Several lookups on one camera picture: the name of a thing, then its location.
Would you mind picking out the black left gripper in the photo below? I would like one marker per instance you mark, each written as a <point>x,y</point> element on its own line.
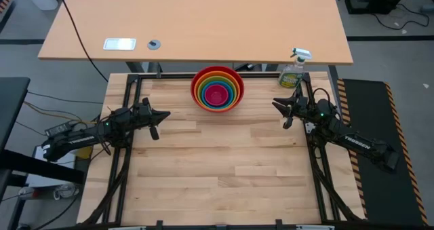
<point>146,116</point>

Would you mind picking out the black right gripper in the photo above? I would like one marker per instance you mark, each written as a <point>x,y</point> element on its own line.
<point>298,106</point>

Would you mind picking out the large red plastic bowl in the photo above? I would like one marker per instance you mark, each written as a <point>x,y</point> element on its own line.
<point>192,87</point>

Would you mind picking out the orange plastic bowl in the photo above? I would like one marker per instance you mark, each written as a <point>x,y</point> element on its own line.
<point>196,87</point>

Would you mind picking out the green plastic bowl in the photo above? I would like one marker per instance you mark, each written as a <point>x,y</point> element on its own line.
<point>200,89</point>

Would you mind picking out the blue plastic bowl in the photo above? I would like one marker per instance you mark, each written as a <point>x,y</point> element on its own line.
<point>204,89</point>

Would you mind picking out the small pink plastic bowl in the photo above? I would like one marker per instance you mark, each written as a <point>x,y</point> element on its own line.
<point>216,95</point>

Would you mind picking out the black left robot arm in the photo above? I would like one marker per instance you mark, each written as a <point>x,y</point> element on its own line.
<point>84,136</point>

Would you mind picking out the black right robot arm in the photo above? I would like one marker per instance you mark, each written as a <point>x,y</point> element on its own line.
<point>352,138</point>

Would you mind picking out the clear spray bottle green label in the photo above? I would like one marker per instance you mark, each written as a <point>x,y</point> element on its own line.
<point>291,75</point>

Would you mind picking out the grey round desk grommet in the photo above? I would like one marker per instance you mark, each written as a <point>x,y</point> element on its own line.
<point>154,44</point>

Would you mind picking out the yellow container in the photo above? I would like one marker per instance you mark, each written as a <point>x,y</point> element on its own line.
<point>84,152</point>

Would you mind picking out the white rectangular desk plate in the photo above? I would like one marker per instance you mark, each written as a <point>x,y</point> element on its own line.
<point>119,44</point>

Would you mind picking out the black power adapter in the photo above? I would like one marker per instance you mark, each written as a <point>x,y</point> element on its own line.
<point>58,129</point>

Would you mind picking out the light wood desk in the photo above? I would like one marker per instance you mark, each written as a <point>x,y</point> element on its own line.
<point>210,19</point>

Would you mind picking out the white power strip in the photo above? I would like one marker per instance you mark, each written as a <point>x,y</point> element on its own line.
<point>51,192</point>

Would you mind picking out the white box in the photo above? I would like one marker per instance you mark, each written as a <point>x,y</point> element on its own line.
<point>40,180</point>

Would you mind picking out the black hazard-striped floor mat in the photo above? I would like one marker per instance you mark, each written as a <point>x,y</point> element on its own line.
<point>383,196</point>

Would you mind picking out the black side table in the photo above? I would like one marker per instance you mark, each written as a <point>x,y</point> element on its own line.
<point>12,104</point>

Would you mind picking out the black aluminium frame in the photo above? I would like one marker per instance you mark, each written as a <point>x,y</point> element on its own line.
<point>313,175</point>

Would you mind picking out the white bracket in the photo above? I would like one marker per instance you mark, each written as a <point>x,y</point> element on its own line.
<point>127,228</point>
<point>315,227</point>

